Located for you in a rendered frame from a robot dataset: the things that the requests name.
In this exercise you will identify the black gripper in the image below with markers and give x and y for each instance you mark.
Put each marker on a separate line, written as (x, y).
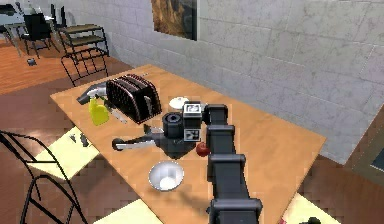
(172, 126)

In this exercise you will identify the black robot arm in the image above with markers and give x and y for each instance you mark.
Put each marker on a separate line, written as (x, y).
(228, 173)

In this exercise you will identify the silver knife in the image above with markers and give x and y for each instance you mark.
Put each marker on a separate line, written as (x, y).
(117, 115)

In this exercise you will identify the silver bowl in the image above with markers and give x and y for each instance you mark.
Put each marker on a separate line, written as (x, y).
(165, 176)

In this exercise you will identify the black toaster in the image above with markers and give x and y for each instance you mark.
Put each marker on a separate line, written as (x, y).
(133, 96)

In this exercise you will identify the yellow spray bottle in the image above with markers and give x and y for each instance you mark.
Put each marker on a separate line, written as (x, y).
(98, 113)

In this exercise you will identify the white plate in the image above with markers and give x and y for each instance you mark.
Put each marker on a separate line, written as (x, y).
(178, 102)

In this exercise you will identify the red apple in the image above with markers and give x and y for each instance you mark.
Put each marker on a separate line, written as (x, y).
(202, 150)

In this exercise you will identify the dark grey pan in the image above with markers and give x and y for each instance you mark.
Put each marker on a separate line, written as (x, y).
(90, 93)

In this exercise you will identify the black chair with yellow seat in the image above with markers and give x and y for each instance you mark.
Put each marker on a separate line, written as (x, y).
(63, 153)
(133, 213)
(303, 208)

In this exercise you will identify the black shelf with wooden boards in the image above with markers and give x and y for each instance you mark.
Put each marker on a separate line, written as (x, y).
(83, 33)

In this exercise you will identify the wooden table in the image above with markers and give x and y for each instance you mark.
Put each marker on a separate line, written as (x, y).
(266, 150)

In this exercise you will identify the framed brown picture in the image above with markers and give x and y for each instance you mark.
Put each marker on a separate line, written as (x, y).
(173, 16)

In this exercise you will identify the small dark floor object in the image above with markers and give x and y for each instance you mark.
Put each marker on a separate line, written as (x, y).
(31, 62)

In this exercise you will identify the grey table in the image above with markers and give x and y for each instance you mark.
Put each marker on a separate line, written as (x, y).
(10, 20)

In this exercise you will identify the dark brown cupboard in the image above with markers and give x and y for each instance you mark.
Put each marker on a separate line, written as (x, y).
(370, 150)

